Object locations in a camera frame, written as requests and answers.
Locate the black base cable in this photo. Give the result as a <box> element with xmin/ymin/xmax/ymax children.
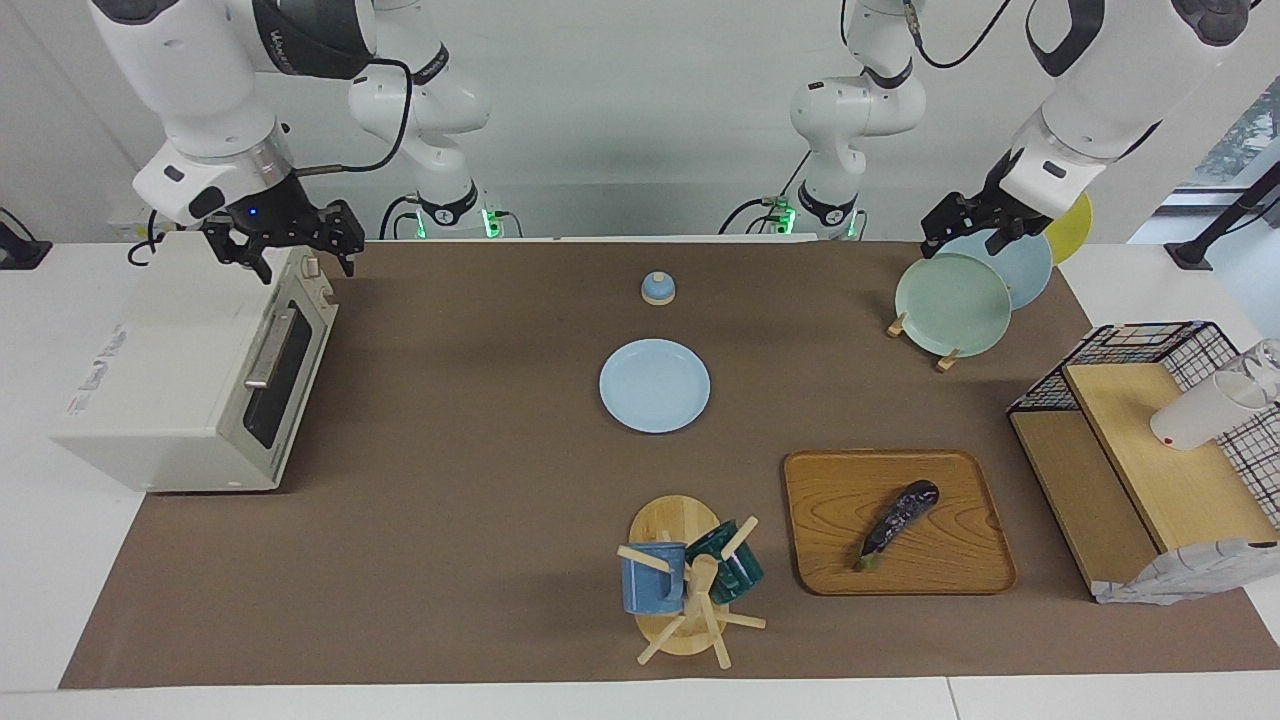
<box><xmin>718</xmin><ymin>198</ymin><xmax>791</xmax><ymax>236</ymax></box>
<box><xmin>378</xmin><ymin>195</ymin><xmax>421</xmax><ymax>241</ymax></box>

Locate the dark purple eggplant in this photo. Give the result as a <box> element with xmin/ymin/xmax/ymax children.
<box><xmin>855</xmin><ymin>480</ymin><xmax>941</xmax><ymax>573</ymax></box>

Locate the brown wooden tray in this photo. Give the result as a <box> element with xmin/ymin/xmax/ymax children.
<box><xmin>783</xmin><ymin>449</ymin><xmax>1018</xmax><ymax>597</ymax></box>

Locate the dark green mug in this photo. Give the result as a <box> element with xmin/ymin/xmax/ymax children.
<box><xmin>685</xmin><ymin>520</ymin><xmax>764</xmax><ymax>605</ymax></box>

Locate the white toaster oven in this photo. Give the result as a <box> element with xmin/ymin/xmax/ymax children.
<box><xmin>52</xmin><ymin>232</ymin><xmax>339</xmax><ymax>493</ymax></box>

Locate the grey framed window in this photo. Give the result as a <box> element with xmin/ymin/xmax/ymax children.
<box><xmin>1130</xmin><ymin>75</ymin><xmax>1280</xmax><ymax>246</ymax></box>

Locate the black clamp device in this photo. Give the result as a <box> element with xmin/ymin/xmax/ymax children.
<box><xmin>0</xmin><ymin>207</ymin><xmax>53</xmax><ymax>271</ymax></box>

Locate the white cup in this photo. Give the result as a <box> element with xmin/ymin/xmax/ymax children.
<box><xmin>1149</xmin><ymin>370</ymin><xmax>1271</xmax><ymax>451</ymax></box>

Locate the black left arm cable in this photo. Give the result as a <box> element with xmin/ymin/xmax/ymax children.
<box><xmin>900</xmin><ymin>0</ymin><xmax>1006</xmax><ymax>69</ymax></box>

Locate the blue mug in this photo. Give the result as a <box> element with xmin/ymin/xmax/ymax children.
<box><xmin>620</xmin><ymin>542</ymin><xmax>689</xmax><ymax>615</ymax></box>

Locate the pale green plate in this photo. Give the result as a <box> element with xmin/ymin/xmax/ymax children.
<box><xmin>895</xmin><ymin>253</ymin><xmax>1013</xmax><ymax>358</ymax></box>

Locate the light wooden stepped shelf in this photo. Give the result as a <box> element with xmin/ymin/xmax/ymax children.
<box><xmin>1008</xmin><ymin>362</ymin><xmax>1280</xmax><ymax>601</ymax></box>

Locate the blue racked plate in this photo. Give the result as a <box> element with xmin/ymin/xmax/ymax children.
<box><xmin>945</xmin><ymin>228</ymin><xmax>1053</xmax><ymax>311</ymax></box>

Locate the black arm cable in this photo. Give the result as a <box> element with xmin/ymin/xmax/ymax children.
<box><xmin>900</xmin><ymin>0</ymin><xmax>1006</xmax><ymax>69</ymax></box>
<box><xmin>295</xmin><ymin>55</ymin><xmax>413</xmax><ymax>176</ymax></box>

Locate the light blue plate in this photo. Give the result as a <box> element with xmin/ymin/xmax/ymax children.
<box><xmin>599</xmin><ymin>339</ymin><xmax>711</xmax><ymax>434</ymax></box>

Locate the clear glass cup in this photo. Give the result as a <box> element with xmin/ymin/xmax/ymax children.
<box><xmin>1240</xmin><ymin>338</ymin><xmax>1280</xmax><ymax>406</ymax></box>

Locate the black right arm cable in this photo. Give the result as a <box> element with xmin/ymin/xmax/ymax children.
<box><xmin>295</xmin><ymin>55</ymin><xmax>413</xmax><ymax>176</ymax></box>

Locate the wooden plate rack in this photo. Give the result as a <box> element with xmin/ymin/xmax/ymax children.
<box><xmin>886</xmin><ymin>312</ymin><xmax>961</xmax><ymax>373</ymax></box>

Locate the grey patterned cloth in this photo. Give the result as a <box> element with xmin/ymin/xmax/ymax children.
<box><xmin>1092</xmin><ymin>537</ymin><xmax>1280</xmax><ymax>606</ymax></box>

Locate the black coiled cable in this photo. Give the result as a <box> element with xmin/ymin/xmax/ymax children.
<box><xmin>127</xmin><ymin>212</ymin><xmax>169</xmax><ymax>266</ymax></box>

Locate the black wire basket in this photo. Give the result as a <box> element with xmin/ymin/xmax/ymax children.
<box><xmin>1007</xmin><ymin>321</ymin><xmax>1280</xmax><ymax>531</ymax></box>

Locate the yellow plate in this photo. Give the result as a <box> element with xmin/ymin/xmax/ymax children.
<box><xmin>1045</xmin><ymin>192</ymin><xmax>1093</xmax><ymax>266</ymax></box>

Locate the brown table mat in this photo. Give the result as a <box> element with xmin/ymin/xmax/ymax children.
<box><xmin>58</xmin><ymin>240</ymin><xmax>1280</xmax><ymax>689</ymax></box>

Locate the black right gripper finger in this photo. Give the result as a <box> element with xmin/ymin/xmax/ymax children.
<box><xmin>203</xmin><ymin>226</ymin><xmax>274</xmax><ymax>285</ymax></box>
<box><xmin>320</xmin><ymin>199</ymin><xmax>367</xmax><ymax>279</ymax></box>

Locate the wooden mug tree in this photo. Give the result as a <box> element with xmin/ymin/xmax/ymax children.
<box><xmin>616</xmin><ymin>494</ymin><xmax>767</xmax><ymax>670</ymax></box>

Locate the white glass oven door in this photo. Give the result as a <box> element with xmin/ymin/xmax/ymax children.
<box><xmin>218</xmin><ymin>250</ymin><xmax>339</xmax><ymax>491</ymax></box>

